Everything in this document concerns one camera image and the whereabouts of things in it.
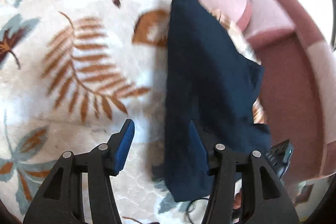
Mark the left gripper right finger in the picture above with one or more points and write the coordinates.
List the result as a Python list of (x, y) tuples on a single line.
[(245, 188)]

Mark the navy blue shirt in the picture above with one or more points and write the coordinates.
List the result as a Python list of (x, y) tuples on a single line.
[(208, 80)]

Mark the black remote device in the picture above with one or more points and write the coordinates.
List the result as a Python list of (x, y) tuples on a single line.
[(279, 157)]

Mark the cream leaf-print blanket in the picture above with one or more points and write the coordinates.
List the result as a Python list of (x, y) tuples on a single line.
[(71, 72)]

